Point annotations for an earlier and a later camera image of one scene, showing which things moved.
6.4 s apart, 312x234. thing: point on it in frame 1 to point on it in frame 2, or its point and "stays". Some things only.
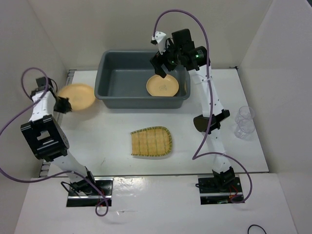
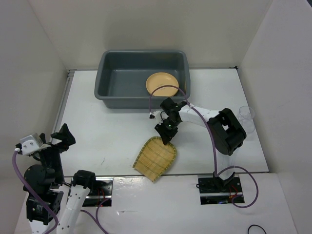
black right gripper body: [170, 57] to [168, 123]
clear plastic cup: [246, 112] stays
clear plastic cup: [243, 127] stays
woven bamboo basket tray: [153, 141] to [154, 158]
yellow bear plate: [157, 86] stays
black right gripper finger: [163, 70] to [167, 135]
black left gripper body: [62, 105] to [50, 150]
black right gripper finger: [156, 61] to [158, 128]
